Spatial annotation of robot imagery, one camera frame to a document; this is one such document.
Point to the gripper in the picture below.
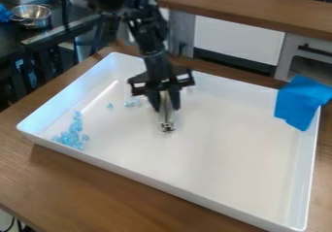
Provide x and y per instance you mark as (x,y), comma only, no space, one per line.
(160,74)

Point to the silver metal bar tool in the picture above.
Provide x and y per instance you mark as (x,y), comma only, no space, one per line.
(166,116)

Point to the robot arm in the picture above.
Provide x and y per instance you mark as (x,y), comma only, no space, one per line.
(149,32)

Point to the pile of blue bits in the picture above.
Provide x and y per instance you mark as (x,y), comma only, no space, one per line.
(132,102)
(71,132)

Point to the white tray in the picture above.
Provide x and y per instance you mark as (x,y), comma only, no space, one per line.
(181,145)

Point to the black side table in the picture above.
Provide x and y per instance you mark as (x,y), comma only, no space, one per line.
(39,45)

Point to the blue cloth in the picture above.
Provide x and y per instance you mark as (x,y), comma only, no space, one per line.
(300,101)

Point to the silver metal bowl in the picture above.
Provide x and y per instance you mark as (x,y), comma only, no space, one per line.
(31,15)

